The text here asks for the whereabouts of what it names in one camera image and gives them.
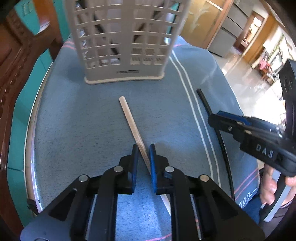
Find black chopstick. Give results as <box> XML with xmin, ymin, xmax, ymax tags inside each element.
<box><xmin>197</xmin><ymin>89</ymin><xmax>235</xmax><ymax>200</ymax></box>

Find teal lower cabinets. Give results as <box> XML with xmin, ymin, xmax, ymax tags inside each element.
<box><xmin>8</xmin><ymin>1</ymin><xmax>70</xmax><ymax>226</ymax></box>

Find right hand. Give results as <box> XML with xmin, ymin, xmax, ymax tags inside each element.
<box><xmin>259</xmin><ymin>165</ymin><xmax>296</xmax><ymax>205</ymax></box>

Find glass sliding door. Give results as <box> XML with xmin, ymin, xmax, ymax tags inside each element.
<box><xmin>180</xmin><ymin>0</ymin><xmax>234</xmax><ymax>49</ymax></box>

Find beige chopstick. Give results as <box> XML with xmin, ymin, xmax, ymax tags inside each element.
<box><xmin>118</xmin><ymin>95</ymin><xmax>172</xmax><ymax>216</ymax></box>

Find beige plastic utensil basket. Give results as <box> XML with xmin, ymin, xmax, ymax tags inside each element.
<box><xmin>64</xmin><ymin>1</ymin><xmax>191</xmax><ymax>84</ymax></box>

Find carved wooden chair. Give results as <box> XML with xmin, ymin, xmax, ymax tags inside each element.
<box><xmin>1</xmin><ymin>1</ymin><xmax>63</xmax><ymax>240</ymax></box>

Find blue striped towel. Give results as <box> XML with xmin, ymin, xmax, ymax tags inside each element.
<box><xmin>34</xmin><ymin>38</ymin><xmax>259</xmax><ymax>210</ymax></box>

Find silver refrigerator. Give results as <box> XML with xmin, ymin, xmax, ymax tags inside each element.
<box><xmin>208</xmin><ymin>0</ymin><xmax>254</xmax><ymax>57</ymax></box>

